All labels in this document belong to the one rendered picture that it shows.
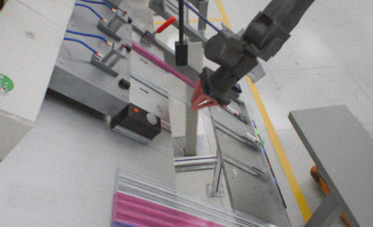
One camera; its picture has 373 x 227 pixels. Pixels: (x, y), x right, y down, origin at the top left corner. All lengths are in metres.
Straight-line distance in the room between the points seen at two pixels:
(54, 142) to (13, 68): 0.12
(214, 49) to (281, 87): 1.72
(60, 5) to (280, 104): 1.83
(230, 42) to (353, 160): 0.74
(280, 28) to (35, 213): 0.53
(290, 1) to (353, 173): 0.71
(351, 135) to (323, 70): 1.35
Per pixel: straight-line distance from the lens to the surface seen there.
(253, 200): 0.78
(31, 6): 0.49
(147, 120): 0.52
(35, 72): 0.40
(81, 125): 0.49
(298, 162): 1.88
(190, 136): 1.61
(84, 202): 0.43
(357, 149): 1.25
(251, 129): 0.99
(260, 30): 0.65
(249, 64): 0.66
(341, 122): 1.31
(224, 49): 0.60
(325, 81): 2.48
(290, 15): 0.65
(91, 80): 0.47
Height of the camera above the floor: 1.48
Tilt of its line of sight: 45 degrees down
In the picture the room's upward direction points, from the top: straight up
